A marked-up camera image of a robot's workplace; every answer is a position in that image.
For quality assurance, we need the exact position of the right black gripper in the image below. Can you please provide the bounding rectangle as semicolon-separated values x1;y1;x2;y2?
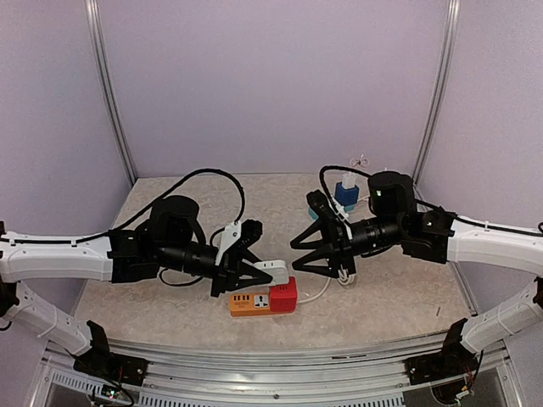
290;216;405;279

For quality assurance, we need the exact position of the orange power strip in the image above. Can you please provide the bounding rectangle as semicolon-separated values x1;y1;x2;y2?
229;293;295;318

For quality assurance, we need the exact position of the white power adapter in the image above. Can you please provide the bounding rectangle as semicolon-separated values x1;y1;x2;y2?
253;259;289;287

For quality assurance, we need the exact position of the red cube socket adapter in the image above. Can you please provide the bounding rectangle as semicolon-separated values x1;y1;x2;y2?
269;276;298;314

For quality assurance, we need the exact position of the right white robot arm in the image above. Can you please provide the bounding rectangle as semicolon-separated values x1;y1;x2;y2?
290;170;542;376

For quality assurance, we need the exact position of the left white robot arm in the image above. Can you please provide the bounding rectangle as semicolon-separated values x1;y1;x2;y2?
1;196;273;377

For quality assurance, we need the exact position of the blue cube socket adapter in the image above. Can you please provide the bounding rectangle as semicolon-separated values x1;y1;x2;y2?
333;182;360;211

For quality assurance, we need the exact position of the teal power strip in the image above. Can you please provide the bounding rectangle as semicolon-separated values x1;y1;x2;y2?
308;204;356;220

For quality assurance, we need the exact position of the small white charger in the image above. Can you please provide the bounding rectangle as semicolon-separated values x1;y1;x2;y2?
341;172;356;190

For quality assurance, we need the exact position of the white strip power cord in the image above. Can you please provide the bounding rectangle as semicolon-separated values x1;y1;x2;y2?
297;266;358;305

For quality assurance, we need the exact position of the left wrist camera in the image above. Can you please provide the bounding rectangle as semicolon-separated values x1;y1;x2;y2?
215;219;263;265

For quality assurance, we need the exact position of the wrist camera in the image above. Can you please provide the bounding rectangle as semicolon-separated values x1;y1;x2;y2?
215;219;263;265
306;190;350;226

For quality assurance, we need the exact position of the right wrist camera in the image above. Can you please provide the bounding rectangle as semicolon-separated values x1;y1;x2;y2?
306;190;350;226

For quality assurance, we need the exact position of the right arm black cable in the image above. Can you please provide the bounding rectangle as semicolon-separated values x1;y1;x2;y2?
318;164;543;234

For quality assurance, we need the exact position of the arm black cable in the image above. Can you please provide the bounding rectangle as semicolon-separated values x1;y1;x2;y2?
318;164;543;234
0;167;247;247

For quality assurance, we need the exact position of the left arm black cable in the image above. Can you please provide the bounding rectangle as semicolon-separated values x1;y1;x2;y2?
0;167;247;247

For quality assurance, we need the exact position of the aluminium front rail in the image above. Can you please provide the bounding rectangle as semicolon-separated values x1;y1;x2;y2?
23;334;528;406

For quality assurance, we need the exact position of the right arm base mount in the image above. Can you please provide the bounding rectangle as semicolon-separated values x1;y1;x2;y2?
405;318;479;385

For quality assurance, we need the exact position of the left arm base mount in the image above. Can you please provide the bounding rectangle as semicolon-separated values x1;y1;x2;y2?
73;321;148;386

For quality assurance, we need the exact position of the right aluminium frame post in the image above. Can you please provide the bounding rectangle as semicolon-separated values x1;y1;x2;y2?
412;0;462;186

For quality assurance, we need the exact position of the aluminium frame post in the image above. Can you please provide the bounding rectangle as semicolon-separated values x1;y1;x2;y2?
412;0;462;186
84;0;138;187

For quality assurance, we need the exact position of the left aluminium frame post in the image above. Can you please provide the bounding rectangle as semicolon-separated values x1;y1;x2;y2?
84;0;138;187

